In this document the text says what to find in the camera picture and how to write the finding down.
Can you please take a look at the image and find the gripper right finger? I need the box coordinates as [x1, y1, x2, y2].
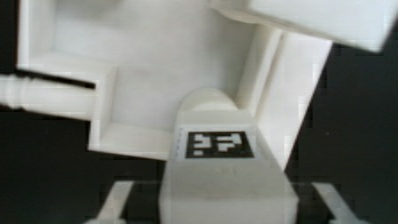
[312, 182, 369, 224]

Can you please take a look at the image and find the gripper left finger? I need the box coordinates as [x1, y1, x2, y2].
[83, 181, 133, 224]

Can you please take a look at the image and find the white chair leg block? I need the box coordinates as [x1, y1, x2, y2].
[158, 88, 298, 224]

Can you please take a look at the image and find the white chair seat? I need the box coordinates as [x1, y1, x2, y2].
[6, 0, 330, 161]

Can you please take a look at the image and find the white chair leg with tag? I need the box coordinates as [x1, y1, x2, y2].
[209, 0, 398, 52]

